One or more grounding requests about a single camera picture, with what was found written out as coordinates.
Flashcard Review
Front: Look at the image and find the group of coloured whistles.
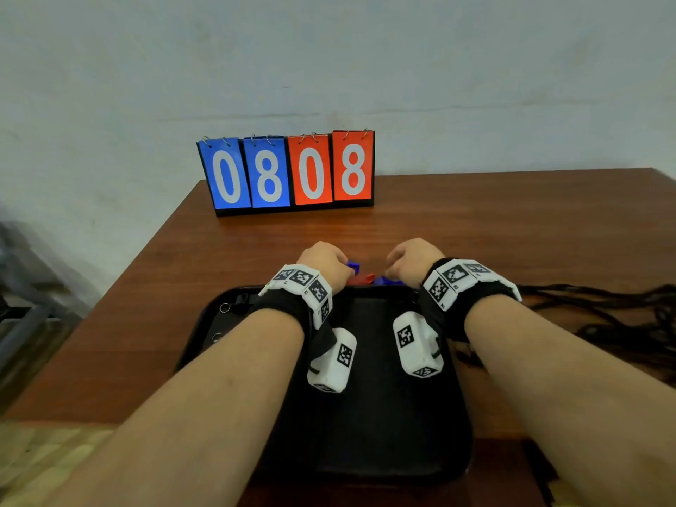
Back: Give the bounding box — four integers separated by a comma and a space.
344, 260, 405, 287

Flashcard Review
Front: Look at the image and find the person's right hand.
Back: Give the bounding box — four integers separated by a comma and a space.
384, 237, 446, 290

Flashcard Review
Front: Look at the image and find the black chair with grey frame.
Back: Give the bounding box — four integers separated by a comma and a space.
0, 221, 94, 402

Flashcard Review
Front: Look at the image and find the black plastic tray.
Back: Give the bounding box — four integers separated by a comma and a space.
174, 283, 475, 487

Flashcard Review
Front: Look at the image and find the blue and red flip scoreboard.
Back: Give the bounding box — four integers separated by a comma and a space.
195, 129, 377, 217

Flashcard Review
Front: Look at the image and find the person's left hand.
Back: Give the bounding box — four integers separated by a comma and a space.
295, 241, 356, 296

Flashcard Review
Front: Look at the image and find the black wristband with marker tags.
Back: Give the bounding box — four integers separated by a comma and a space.
420, 257, 524, 344
248, 263, 339, 360

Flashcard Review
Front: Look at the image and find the person's right forearm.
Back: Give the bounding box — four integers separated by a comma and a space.
463, 294, 676, 507

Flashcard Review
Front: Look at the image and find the person's left forearm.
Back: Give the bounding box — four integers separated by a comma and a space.
44, 308, 306, 507

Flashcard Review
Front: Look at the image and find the pile of black lanyards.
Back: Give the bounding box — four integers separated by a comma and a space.
451, 282, 676, 389

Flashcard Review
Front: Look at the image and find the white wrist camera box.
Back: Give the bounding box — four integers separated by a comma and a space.
306, 327, 358, 394
392, 311, 446, 380

